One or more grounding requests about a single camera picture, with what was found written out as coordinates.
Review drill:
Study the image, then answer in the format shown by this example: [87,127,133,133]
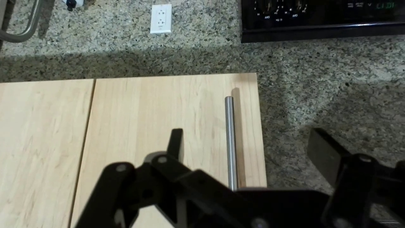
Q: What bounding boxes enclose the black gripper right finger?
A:
[306,127,405,228]

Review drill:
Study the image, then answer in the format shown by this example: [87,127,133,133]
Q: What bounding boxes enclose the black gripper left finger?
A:
[75,128,254,228]

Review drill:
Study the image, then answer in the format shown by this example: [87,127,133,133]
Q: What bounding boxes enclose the steel bar door handle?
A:
[223,95,239,193]

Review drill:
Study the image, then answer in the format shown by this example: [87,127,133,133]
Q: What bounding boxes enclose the black electric stove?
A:
[239,0,405,43]

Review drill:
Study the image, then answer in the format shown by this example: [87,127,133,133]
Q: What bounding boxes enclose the steel curved faucet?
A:
[0,0,42,43]

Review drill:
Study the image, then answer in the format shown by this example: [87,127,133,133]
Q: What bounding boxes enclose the white soap bottle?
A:
[64,0,86,12]

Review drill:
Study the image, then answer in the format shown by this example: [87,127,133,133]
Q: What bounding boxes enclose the white wall outlet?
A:
[149,3,173,36]

